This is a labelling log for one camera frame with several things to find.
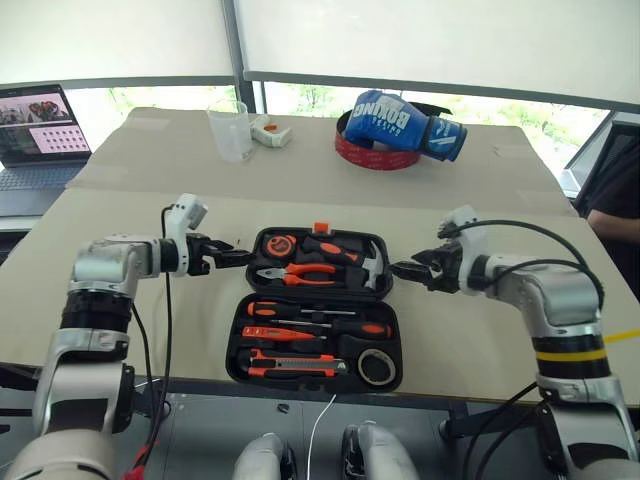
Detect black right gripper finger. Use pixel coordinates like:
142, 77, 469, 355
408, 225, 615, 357
410, 246, 444, 267
389, 260, 432, 288

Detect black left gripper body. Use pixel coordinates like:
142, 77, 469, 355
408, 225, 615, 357
187, 233, 222, 278

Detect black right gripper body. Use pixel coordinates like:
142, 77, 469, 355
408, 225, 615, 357
427, 238, 464, 296

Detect orange black handled screwdriver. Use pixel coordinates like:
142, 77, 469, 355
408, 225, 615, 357
269, 318, 392, 339
246, 301, 357, 319

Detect orange voltage tester pen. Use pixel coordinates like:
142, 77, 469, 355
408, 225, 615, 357
242, 325, 326, 342

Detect black electrical tape roll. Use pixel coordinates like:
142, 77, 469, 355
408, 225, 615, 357
357, 348, 396, 385

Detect black tool case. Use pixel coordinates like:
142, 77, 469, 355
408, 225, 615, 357
224, 222, 404, 394

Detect orange black utility knife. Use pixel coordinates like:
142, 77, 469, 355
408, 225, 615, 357
248, 349, 349, 379

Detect orange black tape measure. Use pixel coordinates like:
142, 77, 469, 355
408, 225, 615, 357
264, 233, 297, 259

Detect clear plastic measuring cup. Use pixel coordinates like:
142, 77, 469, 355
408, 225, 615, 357
206, 99, 255, 164

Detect white handheld device orange button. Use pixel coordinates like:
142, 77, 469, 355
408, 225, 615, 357
249, 113, 294, 150

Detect blue boxing glove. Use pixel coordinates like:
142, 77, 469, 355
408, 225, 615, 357
344, 89, 469, 164

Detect grey rounded robot leg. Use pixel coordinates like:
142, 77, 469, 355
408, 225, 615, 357
342, 422, 419, 480
234, 432, 297, 480

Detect person in black shirt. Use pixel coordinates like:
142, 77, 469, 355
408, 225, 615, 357
574, 134, 640, 306

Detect open laptop computer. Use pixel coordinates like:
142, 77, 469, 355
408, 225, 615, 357
0, 83, 94, 217

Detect white roller blind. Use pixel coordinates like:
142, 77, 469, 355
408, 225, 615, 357
233, 0, 640, 109
0, 0, 237, 90

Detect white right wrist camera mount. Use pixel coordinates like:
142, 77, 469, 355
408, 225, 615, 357
438, 204, 490, 297

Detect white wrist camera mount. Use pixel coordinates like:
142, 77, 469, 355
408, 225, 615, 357
438, 204, 490, 297
166, 193, 209, 242

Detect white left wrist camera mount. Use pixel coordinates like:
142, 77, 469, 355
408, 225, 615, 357
166, 193, 209, 242

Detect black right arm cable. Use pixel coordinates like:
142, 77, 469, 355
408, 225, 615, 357
447, 218, 606, 326

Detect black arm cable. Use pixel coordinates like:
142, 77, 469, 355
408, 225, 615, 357
447, 218, 606, 326
130, 204, 176, 461

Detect orange handled pliers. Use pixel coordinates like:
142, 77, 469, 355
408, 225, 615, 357
257, 262, 337, 287

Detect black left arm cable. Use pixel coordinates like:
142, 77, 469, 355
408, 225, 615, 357
130, 204, 176, 461

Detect claw hammer orange black handle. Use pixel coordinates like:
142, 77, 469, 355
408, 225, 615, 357
304, 238, 385, 291

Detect red round ring container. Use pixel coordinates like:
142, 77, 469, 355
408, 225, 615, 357
334, 110, 424, 172

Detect black table leg frame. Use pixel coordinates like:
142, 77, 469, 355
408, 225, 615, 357
439, 398, 547, 441

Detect white hanging cable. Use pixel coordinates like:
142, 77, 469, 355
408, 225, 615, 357
305, 393, 338, 480

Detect grey window frame post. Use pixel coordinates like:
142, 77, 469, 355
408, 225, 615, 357
222, 0, 267, 117

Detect red cable connector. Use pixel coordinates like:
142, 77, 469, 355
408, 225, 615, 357
124, 444, 152, 480

